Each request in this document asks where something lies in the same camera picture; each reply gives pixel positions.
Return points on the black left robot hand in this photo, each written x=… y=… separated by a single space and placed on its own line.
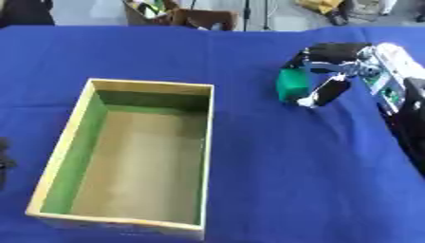
x=5 y=163

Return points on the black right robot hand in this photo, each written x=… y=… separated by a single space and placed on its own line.
x=332 y=52

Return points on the green block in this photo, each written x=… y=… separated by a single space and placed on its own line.
x=292 y=84

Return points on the tan cardboard box green inside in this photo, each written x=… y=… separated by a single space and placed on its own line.
x=133 y=152

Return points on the brown cardboard box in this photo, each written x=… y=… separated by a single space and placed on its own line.
x=182 y=15

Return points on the yellow bag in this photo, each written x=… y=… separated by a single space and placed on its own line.
x=326 y=8

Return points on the black tripod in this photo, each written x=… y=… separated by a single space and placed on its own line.
x=247 y=14

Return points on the person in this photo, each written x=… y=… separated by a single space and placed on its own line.
x=25 y=11

